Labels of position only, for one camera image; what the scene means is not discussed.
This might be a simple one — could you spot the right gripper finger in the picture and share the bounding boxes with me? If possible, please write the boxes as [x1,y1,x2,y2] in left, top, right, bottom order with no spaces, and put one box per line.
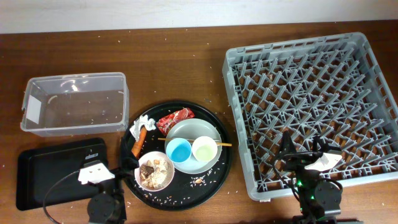
[279,131,297,155]
[312,136,333,152]

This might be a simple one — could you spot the orange carrot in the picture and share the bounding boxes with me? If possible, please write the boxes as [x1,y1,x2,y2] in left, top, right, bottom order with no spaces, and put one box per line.
[131,126,147,159]

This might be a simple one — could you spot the pink bowl with food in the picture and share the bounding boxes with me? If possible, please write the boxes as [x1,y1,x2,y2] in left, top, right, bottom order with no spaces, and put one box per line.
[134,151,175,192]

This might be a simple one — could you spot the white tissue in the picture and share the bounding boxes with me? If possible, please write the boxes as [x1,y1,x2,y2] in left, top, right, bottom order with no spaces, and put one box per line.
[129,114,156,141]

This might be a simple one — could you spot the red snack wrapper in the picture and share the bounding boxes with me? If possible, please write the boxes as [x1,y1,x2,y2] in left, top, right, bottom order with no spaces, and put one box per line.
[156,108,195,136]

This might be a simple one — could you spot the blue cup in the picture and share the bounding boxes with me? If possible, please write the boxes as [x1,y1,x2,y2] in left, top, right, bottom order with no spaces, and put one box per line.
[165,138,192,163]

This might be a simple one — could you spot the wooden chopstick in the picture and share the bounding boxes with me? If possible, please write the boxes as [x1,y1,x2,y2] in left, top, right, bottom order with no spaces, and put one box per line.
[158,138,232,147]

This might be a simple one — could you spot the grey plate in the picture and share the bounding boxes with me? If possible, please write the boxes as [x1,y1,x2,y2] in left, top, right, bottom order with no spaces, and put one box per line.
[167,118,222,174]

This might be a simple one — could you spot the white cup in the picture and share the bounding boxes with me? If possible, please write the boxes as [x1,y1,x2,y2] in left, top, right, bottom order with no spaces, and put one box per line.
[192,136,218,162]

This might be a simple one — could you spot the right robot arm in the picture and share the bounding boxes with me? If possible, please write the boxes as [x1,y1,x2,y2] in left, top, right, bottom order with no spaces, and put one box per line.
[272,131,360,224]

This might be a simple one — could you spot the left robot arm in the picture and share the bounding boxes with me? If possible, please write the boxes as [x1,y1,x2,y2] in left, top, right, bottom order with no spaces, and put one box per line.
[42,138,139,223]

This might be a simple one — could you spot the grey dishwasher rack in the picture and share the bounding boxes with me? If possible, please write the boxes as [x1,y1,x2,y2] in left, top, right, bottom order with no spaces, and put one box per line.
[222,32,397,202]

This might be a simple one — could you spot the black round tray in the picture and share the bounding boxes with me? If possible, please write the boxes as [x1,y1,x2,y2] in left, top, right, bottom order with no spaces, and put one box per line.
[124,101,233,211]

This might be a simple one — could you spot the black rectangular tray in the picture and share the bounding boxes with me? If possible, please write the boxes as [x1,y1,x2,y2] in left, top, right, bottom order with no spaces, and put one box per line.
[16,138,108,211]

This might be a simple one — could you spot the clear plastic bin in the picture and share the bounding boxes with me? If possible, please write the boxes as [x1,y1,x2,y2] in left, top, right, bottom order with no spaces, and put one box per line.
[20,72,129,137]

